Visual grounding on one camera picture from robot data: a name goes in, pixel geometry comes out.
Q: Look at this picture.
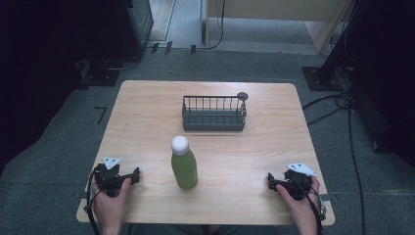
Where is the black cabinet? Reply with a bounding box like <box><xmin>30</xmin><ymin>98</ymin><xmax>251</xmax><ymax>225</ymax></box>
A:
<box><xmin>112</xmin><ymin>0</ymin><xmax>155</xmax><ymax>63</ymax></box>

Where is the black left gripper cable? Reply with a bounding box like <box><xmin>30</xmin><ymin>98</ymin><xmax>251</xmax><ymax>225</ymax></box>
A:
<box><xmin>83</xmin><ymin>164</ymin><xmax>103</xmax><ymax>235</ymax></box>

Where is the dark grey wire basket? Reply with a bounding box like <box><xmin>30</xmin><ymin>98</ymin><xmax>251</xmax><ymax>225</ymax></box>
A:
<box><xmin>181</xmin><ymin>91</ymin><xmax>250</xmax><ymax>132</ymax></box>

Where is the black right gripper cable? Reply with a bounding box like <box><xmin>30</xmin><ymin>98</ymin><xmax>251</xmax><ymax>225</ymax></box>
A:
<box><xmin>293</xmin><ymin>177</ymin><xmax>328</xmax><ymax>235</ymax></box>

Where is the black floor base plate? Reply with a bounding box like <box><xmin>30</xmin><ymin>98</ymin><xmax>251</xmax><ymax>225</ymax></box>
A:
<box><xmin>77</xmin><ymin>60</ymin><xmax>122</xmax><ymax>89</ymax></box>

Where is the light wooden partition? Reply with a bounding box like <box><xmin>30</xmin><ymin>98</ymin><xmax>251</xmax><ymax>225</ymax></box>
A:
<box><xmin>205</xmin><ymin>0</ymin><xmax>355</xmax><ymax>55</ymax></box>

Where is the long black floor cable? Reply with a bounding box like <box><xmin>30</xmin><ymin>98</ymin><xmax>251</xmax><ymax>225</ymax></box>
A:
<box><xmin>346</xmin><ymin>106</ymin><xmax>367</xmax><ymax>235</ymax></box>

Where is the green bottle with white cap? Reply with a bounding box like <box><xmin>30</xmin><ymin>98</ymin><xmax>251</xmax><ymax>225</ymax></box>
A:
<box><xmin>170</xmin><ymin>135</ymin><xmax>199</xmax><ymax>191</ymax></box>

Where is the person's right hand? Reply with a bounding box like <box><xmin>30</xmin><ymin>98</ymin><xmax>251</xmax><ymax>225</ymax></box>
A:
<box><xmin>275</xmin><ymin>175</ymin><xmax>322</xmax><ymax>229</ymax></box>

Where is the person's left hand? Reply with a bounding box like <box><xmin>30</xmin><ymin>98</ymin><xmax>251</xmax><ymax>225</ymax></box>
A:
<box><xmin>91</xmin><ymin>177</ymin><xmax>133</xmax><ymax>229</ymax></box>

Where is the black hanging cable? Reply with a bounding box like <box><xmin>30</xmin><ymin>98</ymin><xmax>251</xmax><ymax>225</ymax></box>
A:
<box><xmin>206</xmin><ymin>0</ymin><xmax>227</xmax><ymax>51</ymax></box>

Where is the black stand with base plate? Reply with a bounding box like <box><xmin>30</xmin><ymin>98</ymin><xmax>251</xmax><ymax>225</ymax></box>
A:
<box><xmin>300</xmin><ymin>0</ymin><xmax>370</xmax><ymax>92</ymax></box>

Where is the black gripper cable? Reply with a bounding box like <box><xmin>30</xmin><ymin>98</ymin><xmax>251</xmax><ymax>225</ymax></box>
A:
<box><xmin>293</xmin><ymin>177</ymin><xmax>328</xmax><ymax>235</ymax></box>
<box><xmin>83</xmin><ymin>164</ymin><xmax>103</xmax><ymax>235</ymax></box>

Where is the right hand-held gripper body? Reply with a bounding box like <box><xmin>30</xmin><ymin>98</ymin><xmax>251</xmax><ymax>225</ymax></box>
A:
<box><xmin>276</xmin><ymin>162</ymin><xmax>318</xmax><ymax>202</ymax></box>

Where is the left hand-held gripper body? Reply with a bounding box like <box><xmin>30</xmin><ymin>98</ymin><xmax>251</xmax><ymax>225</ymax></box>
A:
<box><xmin>93</xmin><ymin>156</ymin><xmax>133</xmax><ymax>199</ymax></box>

